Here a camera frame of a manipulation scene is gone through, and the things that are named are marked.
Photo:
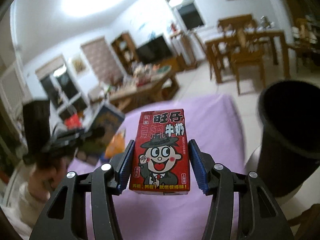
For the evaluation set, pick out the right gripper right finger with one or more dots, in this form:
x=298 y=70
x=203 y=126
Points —
x=259 y=216

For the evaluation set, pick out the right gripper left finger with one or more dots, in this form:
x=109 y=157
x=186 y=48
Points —
x=82 y=206

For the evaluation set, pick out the battery blister card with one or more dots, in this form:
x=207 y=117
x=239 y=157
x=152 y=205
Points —
x=105 y=121

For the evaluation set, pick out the orange snack wrapper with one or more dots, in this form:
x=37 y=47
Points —
x=116 y=146

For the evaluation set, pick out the black trash bin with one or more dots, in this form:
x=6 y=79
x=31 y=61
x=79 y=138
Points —
x=289 y=113

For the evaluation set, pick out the person's left hand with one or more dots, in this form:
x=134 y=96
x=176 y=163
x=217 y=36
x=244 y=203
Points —
x=43 y=181

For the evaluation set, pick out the red cushion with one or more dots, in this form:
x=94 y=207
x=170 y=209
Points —
x=73 y=122

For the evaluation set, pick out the small framed flower picture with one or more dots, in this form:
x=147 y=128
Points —
x=79 y=65

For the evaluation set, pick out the purple tablecloth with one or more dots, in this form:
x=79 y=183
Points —
x=163 y=199

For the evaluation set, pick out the pink roman blind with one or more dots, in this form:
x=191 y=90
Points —
x=102 y=61

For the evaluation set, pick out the wooden bookshelf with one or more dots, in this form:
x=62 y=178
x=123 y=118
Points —
x=125 y=49

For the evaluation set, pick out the wooden coffee table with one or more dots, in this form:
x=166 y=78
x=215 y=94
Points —
x=163 y=86

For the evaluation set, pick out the black television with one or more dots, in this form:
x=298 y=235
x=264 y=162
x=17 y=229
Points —
x=153 y=51

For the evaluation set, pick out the wooden tv cabinet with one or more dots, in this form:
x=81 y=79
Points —
x=177 y=63

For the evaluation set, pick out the front wooden dining chair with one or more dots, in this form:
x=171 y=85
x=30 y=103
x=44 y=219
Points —
x=245 y=53

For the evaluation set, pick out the wooden plant stand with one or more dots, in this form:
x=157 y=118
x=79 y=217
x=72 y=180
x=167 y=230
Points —
x=182 y=46

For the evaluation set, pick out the wooden dining table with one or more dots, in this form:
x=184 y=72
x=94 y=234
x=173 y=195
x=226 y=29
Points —
x=218 y=48

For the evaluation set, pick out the white standing air conditioner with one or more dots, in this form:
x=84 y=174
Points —
x=283 y=18

